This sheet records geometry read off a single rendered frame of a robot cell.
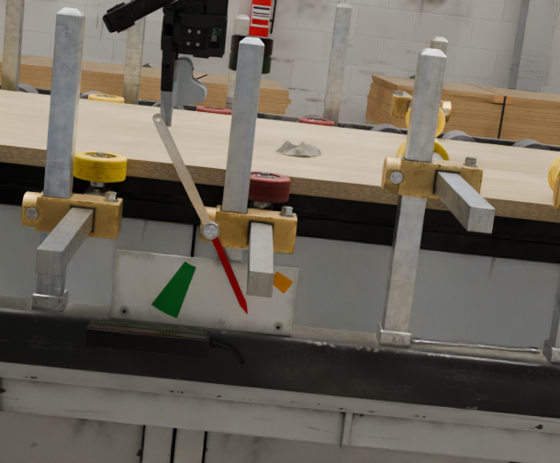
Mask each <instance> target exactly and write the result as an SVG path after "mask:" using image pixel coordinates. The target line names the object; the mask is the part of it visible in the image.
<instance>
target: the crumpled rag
mask: <svg viewBox="0 0 560 463"><path fill-rule="evenodd" d="M275 151H276V152H284V153H285V154H286V155H293V154H294V155H295V156H296V155H297V156H301V155H302V154H305V155H307V156H309V157H311V156H313V155H315V156H318V155H322V154H321V151H320V149H319V148H318V147H317V146H316V145H315V146H313V147H312V146H311V144H306V143H304V142H303V141H302V142H301V143H300V144H299V145H294V144H292V143H291V142H290V141H286V142H285V143H284V144H283V145H282V146H281V147H280V148H279V149H277V150H275Z"/></svg>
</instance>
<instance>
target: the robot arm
mask: <svg viewBox="0 0 560 463"><path fill-rule="evenodd" d="M228 6H229V0H177V1H176V0H133V1H131V2H129V3H126V4H125V3H124V2H123V3H121V4H115V5H113V6H112V7H111V8H110V9H108V10H107V13H106V14H105V15H103V17H102V19H103V21H104V23H105V25H106V28H107V29H108V31H109V32H110V33H113V32H117V33H119V32H121V31H127V30H129V29H130V27H132V26H134V25H136V24H135V21H137V20H139V19H141V18H143V17H145V16H147V15H149V14H150V13H152V12H154V11H156V10H158V9H160V8H162V11H163V13H164V15H163V19H162V36H161V51H162V76H161V115H162V118H163V120H164V122H165V125H166V126H167V127H171V126H172V118H173V111H174V107H180V106H185V105H192V104H197V103H201V102H203V101H204V100H205V99H206V97H207V86H206V85H205V84H203V83H202V82H200V81H198V80H197V79H195V77H194V76H193V63H192V61H191V60H190V59H189V58H188V57H185V56H182V57H179V58H178V56H179V54H188V55H193V57H197V58H205V59H208V57H218V58H223V55H224V54H225V44H226V34H227V25H228ZM176 77H177V78H176Z"/></svg>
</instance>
